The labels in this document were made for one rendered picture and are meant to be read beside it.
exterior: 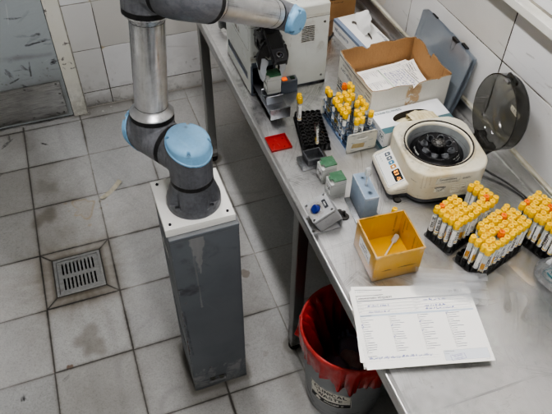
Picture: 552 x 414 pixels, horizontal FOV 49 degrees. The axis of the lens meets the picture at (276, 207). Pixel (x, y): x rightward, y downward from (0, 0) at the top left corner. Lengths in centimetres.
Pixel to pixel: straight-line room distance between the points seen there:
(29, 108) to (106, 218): 86
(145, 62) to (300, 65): 73
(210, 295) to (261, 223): 100
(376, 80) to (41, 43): 182
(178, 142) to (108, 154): 176
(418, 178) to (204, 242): 62
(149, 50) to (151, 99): 14
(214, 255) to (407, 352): 62
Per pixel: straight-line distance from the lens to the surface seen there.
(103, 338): 258
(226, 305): 198
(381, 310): 152
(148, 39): 150
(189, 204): 165
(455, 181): 177
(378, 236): 167
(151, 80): 155
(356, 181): 168
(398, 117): 199
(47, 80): 344
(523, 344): 159
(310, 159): 182
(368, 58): 216
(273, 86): 198
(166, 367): 246
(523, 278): 171
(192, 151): 154
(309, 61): 212
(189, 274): 180
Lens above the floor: 214
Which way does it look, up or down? 47 degrees down
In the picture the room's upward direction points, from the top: 1 degrees clockwise
